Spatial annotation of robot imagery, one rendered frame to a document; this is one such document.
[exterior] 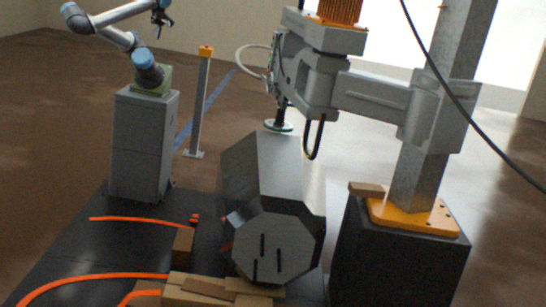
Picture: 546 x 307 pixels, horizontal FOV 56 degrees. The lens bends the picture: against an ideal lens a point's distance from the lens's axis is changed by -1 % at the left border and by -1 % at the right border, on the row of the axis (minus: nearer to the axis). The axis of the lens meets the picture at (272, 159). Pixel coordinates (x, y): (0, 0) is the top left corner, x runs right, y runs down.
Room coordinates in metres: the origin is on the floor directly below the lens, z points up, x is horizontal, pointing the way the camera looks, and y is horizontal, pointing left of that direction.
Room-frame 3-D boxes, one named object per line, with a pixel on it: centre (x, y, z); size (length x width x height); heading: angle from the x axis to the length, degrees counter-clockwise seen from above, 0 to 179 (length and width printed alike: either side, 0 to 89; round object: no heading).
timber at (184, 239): (2.98, 0.48, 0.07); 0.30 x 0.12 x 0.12; 5
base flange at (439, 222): (2.74, -0.83, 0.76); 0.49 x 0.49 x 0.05; 2
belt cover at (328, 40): (3.23, -0.11, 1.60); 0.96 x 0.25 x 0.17; 19
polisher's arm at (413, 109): (2.80, -0.64, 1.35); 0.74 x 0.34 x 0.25; 72
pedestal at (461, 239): (2.74, -0.83, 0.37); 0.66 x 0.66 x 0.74; 2
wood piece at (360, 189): (2.78, -0.57, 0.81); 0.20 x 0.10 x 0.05; 100
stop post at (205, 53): (4.80, 0.80, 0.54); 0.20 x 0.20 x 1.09; 2
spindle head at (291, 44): (3.49, -0.02, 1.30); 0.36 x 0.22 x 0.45; 19
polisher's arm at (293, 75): (3.19, -0.11, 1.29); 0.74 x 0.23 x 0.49; 19
